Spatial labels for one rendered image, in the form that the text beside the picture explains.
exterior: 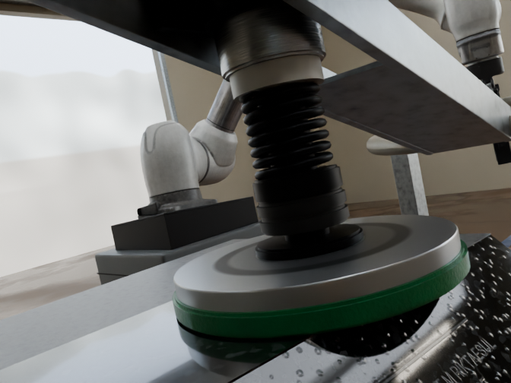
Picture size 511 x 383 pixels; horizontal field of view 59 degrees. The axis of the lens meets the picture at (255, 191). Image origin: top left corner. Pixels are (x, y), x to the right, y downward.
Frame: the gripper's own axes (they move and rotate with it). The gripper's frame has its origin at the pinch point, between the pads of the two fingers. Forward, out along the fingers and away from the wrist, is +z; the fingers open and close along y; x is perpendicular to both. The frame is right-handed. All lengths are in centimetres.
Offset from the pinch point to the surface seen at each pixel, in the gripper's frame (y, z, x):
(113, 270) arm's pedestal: 25, 8, -102
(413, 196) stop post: -71, 22, -32
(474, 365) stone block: 91, 0, -7
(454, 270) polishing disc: 90, -6, -7
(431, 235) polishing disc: 87, -7, -8
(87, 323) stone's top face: 94, -6, -34
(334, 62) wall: -664, -111, -192
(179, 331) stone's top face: 96, -6, -24
